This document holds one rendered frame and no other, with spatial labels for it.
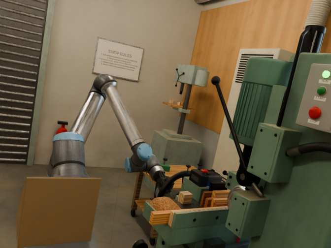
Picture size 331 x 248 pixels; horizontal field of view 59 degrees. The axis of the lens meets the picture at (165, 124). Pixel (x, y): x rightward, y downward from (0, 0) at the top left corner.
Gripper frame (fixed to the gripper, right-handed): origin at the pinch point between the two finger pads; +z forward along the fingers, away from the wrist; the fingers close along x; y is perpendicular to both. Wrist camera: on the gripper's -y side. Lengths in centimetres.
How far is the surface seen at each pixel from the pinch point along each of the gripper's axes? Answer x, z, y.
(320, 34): -6, 31, 106
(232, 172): -9, 32, 50
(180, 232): -34, 45, 35
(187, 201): -20.2, 28.4, 32.4
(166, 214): -38, 40, 39
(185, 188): -13.8, 18.2, 29.3
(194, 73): 103, -167, 23
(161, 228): -37, 39, 32
